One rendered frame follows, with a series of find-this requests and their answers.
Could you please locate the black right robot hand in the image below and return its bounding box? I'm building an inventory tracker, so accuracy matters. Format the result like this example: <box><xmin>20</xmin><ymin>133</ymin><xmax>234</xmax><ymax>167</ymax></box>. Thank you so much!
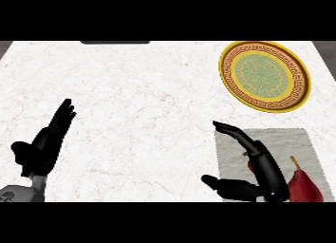
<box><xmin>200</xmin><ymin>120</ymin><xmax>292</xmax><ymax>203</ymax></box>

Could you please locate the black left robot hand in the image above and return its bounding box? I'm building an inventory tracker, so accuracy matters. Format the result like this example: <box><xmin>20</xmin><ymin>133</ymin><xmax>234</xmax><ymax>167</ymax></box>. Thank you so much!
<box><xmin>10</xmin><ymin>98</ymin><xmax>78</xmax><ymax>178</ymax></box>

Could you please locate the grey rectangular placemat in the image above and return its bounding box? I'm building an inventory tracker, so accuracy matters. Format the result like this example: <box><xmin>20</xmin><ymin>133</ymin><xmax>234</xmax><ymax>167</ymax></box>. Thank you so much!
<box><xmin>212</xmin><ymin>127</ymin><xmax>336</xmax><ymax>203</ymax></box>

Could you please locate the round ornate yellow-rimmed plate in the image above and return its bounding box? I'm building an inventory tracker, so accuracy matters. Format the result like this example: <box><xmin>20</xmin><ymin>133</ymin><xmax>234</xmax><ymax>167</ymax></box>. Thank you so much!
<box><xmin>217</xmin><ymin>41</ymin><xmax>313</xmax><ymax>114</ymax></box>

